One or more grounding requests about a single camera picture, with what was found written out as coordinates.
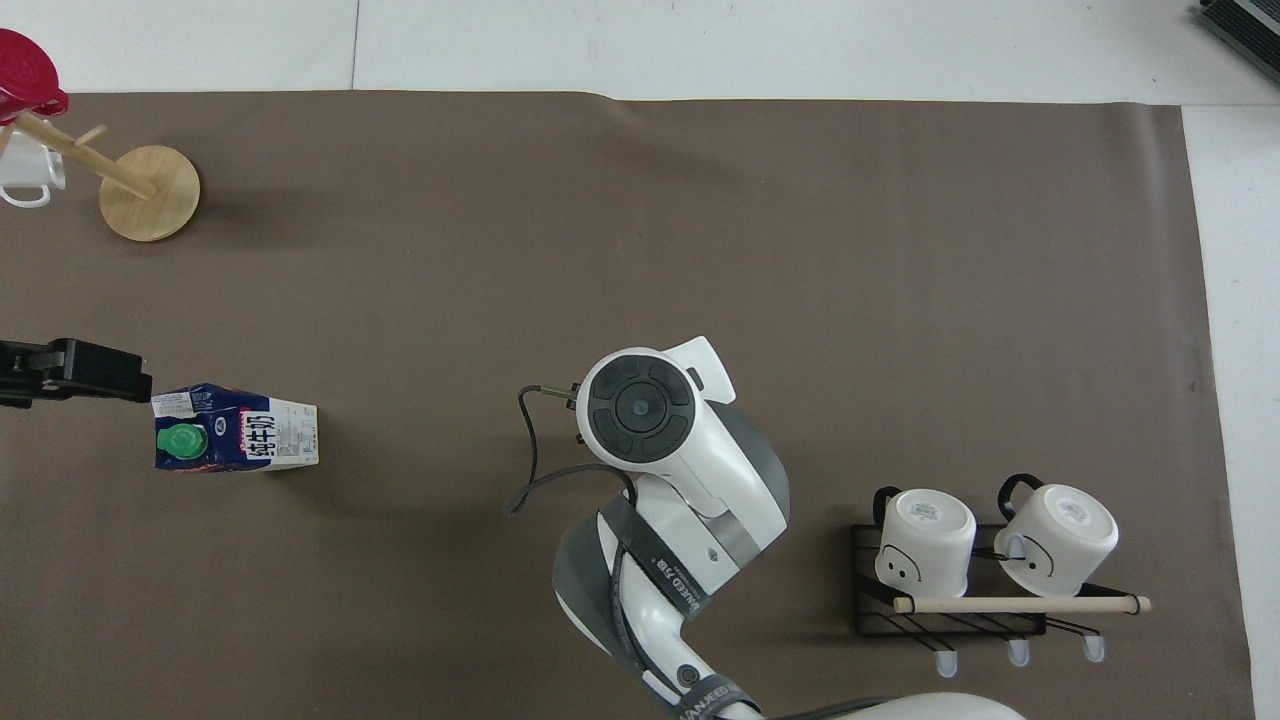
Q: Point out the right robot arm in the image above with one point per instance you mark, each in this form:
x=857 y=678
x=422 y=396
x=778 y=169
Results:
x=690 y=480

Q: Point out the blue and white milk carton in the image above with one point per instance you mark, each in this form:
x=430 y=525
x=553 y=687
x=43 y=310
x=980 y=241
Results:
x=250 y=432

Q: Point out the red cup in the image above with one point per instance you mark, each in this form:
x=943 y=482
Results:
x=22 y=70

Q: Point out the white mug with face print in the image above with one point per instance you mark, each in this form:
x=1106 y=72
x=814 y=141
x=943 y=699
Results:
x=1062 y=540
x=925 y=545

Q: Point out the wooden mug tree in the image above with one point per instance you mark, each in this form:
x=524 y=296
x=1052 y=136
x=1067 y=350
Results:
x=152 y=200

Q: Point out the plain white mug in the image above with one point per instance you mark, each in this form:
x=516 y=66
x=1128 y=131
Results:
x=30 y=168

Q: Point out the black stand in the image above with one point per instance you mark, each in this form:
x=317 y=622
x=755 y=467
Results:
x=1250 y=30

